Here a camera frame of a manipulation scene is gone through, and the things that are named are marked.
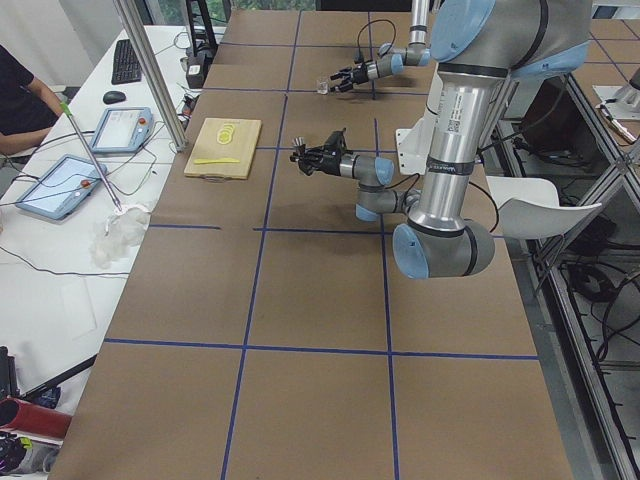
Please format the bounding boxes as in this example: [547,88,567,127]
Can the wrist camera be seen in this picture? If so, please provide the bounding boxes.
[323,129,348,157]

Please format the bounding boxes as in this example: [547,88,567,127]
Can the aluminium frame post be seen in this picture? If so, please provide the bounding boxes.
[113,0,187,152]

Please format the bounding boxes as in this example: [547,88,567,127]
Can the black keyboard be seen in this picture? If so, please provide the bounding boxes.
[111,39,142,85]

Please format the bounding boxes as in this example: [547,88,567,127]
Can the wooden cutting board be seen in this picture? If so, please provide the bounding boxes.
[184,118,262,180]

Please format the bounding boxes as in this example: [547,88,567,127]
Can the crumpled white tissue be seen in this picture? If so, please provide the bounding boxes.
[89,200,157,268]

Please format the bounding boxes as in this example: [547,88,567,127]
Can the green handled reacher grabber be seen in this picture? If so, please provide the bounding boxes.
[60,102,124,215]

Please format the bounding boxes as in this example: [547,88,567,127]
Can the far blue teach pendant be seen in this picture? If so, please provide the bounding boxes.
[90,107,154,155]

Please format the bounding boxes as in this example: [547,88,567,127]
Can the clear glass beaker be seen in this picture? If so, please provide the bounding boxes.
[316,77,330,95]

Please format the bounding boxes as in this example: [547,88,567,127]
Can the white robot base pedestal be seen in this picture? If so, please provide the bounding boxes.
[395,89,474,177]

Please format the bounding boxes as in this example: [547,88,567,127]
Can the white plastic chair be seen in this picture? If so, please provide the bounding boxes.
[487,176,602,240]

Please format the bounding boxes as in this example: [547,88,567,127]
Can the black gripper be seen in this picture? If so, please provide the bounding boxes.
[289,148,350,175]
[329,62,375,93]

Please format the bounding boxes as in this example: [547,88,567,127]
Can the blue teach pendant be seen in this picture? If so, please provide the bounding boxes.
[16,155,101,220]
[90,107,154,155]

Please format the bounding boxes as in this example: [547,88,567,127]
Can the black braided cable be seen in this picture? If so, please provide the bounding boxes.
[353,19,397,64]

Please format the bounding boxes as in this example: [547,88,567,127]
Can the black computer mouse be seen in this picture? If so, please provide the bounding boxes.
[102,90,127,105]

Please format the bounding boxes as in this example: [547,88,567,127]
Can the steel measuring jigger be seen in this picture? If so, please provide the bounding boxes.
[290,136,306,162]

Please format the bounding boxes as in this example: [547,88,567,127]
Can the person in black shirt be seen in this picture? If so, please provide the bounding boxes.
[1,46,63,156]

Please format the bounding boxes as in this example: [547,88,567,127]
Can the lemon slice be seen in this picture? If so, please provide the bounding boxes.
[216,122,236,145]

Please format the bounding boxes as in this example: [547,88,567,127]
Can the red cylinder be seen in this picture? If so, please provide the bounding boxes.
[1,398,72,440]

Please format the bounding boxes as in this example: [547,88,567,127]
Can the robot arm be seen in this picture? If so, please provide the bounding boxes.
[328,0,431,93]
[291,1,592,279]

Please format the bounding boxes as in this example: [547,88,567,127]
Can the near blue teach pendant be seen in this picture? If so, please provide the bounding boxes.
[16,155,101,220]

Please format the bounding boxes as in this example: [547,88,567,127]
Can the yellow plastic knife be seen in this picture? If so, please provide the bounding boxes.
[193,157,241,165]

